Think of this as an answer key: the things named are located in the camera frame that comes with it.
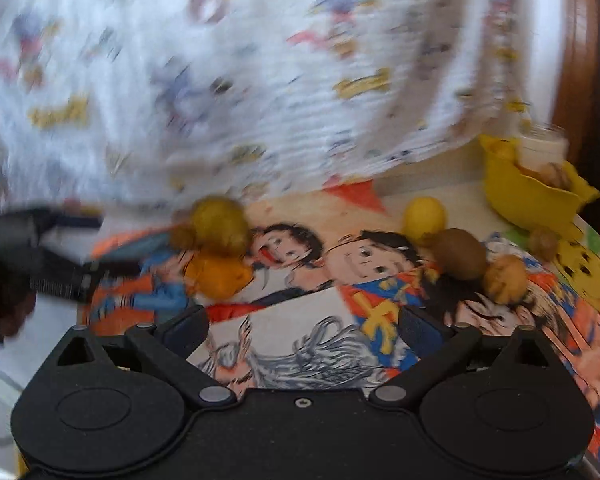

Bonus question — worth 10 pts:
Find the small round brown fruit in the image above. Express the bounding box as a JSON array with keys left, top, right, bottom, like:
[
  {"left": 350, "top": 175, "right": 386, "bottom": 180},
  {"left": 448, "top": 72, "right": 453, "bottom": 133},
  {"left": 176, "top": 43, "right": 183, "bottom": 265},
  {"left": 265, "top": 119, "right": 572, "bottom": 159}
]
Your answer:
[{"left": 171, "top": 224, "right": 197, "bottom": 252}]

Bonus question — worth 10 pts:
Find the brown kiwi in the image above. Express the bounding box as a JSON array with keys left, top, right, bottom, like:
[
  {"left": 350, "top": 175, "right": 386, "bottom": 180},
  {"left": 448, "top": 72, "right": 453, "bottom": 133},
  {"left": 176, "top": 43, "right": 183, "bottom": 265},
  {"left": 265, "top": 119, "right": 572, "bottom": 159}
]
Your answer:
[{"left": 432, "top": 228, "right": 489, "bottom": 281}]

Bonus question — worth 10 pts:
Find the large yellow-green mango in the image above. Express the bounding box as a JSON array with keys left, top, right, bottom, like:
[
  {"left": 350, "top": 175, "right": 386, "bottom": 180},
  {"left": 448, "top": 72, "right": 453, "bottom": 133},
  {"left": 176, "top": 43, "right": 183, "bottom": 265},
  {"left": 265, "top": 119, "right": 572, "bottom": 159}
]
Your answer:
[{"left": 189, "top": 196, "right": 254, "bottom": 257}]

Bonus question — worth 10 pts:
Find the colourful cartoon printed mat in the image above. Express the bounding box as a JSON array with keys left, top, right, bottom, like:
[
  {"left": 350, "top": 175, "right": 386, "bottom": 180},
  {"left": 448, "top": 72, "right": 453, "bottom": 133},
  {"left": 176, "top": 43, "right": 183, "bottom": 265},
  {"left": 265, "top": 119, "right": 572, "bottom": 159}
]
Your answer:
[{"left": 82, "top": 180, "right": 600, "bottom": 480}]

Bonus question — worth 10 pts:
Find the white cartoon printed cloth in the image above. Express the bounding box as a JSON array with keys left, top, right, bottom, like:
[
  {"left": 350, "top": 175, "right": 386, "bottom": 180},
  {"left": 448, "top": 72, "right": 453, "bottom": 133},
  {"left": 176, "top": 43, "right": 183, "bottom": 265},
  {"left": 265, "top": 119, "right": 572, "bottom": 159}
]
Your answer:
[{"left": 0, "top": 0, "right": 536, "bottom": 216}]

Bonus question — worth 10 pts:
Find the brown wooden headboard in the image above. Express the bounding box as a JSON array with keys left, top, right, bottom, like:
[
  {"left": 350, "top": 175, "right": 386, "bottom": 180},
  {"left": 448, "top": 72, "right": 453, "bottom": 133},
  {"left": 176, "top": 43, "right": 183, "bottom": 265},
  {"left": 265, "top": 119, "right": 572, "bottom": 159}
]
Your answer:
[{"left": 550, "top": 0, "right": 600, "bottom": 171}]

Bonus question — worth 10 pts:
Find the yellow plastic bowl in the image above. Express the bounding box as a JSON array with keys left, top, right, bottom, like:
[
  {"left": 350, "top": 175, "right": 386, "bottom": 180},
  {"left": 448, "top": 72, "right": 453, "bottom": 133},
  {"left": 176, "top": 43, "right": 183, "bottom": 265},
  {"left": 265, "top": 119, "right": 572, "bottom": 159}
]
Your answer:
[{"left": 481, "top": 134, "right": 600, "bottom": 234}]

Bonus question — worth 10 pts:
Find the white cup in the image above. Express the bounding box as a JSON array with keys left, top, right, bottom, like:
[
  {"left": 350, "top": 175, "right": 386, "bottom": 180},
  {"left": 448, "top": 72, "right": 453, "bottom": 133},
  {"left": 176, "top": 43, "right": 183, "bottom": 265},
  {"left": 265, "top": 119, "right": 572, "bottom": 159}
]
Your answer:
[{"left": 519, "top": 126, "right": 568, "bottom": 162}]

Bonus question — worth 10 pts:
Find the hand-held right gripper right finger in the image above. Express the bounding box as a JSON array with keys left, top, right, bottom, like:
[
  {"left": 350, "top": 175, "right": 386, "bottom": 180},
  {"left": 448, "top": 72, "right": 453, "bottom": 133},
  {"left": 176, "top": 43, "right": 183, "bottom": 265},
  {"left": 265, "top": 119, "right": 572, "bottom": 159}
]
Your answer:
[{"left": 369, "top": 306, "right": 549, "bottom": 409}]

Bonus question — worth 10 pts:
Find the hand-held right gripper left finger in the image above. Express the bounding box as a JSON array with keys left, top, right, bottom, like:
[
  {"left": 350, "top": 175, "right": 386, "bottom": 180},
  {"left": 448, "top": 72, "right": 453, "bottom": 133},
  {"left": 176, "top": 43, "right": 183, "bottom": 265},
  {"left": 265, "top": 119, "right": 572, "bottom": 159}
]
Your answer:
[{"left": 55, "top": 304, "right": 237, "bottom": 408}]

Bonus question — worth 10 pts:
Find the yellow lemon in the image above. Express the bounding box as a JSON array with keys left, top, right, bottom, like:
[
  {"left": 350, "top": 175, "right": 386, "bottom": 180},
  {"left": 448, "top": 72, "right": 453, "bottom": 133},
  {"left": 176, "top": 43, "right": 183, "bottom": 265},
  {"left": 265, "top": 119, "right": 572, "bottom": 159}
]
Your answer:
[{"left": 401, "top": 197, "right": 449, "bottom": 241}]

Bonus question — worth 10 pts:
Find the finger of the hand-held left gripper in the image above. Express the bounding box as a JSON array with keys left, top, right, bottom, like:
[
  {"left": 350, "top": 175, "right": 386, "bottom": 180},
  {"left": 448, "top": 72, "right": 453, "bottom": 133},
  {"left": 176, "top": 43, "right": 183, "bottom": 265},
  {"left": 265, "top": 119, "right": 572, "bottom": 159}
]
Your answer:
[
  {"left": 37, "top": 206, "right": 104, "bottom": 231},
  {"left": 30, "top": 256, "right": 142, "bottom": 305}
]

